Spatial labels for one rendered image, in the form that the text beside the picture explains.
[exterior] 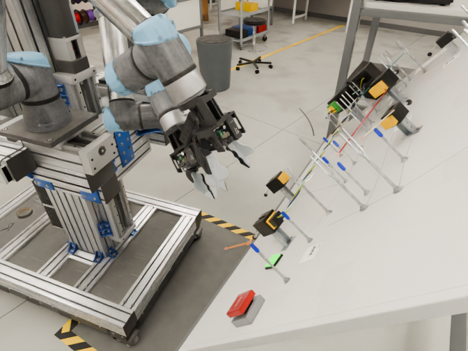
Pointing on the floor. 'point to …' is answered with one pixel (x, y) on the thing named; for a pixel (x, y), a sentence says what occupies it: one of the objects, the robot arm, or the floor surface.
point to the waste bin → (215, 60)
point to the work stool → (253, 41)
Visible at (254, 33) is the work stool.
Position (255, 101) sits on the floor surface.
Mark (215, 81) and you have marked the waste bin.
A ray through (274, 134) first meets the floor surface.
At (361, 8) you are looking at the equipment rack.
